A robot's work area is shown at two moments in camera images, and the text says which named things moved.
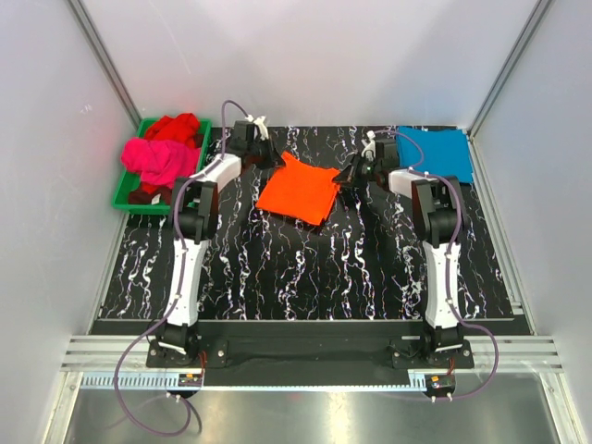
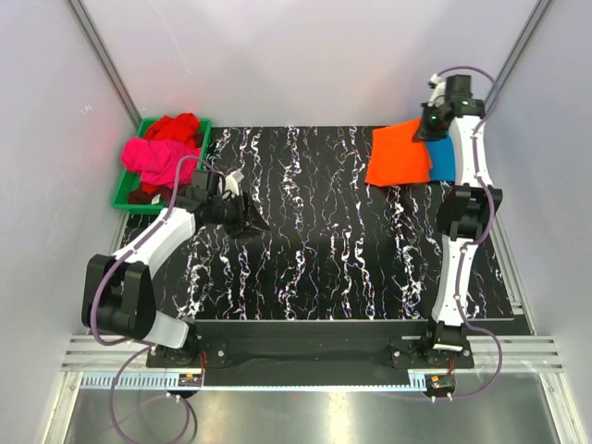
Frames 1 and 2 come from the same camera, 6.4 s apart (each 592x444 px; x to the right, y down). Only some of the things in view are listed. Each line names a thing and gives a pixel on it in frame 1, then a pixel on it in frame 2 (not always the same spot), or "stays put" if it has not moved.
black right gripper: (351, 173) to (423, 132)
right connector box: (440, 383) stays put
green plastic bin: (130, 179) stays put
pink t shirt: (162, 162) stays put
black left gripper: (273, 160) to (244, 218)
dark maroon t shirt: (143, 197) stays put
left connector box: (190, 380) stays put
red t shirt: (184, 128) stays put
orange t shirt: (300, 191) to (395, 158)
